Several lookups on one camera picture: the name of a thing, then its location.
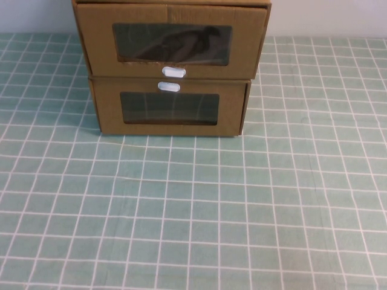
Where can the cardboard shoe box with window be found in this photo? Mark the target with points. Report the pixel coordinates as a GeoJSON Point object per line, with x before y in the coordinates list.
{"type": "Point", "coordinates": [109, 114]}

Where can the cardboard shoe box sleeve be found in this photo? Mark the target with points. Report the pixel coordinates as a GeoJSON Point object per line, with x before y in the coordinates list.
{"type": "Point", "coordinates": [151, 1]}

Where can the green grid tablecloth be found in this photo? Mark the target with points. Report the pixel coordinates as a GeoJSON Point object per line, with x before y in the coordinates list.
{"type": "Point", "coordinates": [181, 211]}

